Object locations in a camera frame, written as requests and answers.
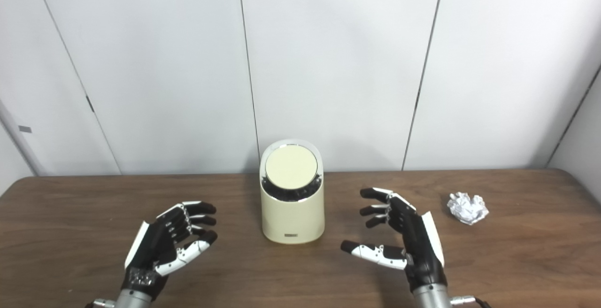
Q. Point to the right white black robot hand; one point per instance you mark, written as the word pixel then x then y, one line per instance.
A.
pixel 418 247

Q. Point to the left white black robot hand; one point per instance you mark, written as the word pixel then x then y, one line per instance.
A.
pixel 155 247

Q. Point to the white paper ball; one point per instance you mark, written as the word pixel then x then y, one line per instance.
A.
pixel 467 207

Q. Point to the cream-colored cylindrical bin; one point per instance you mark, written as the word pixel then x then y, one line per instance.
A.
pixel 291 216

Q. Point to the round cream bin lid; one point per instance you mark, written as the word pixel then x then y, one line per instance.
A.
pixel 291 166

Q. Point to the black wall panel hinge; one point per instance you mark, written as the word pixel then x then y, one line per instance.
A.
pixel 90 104

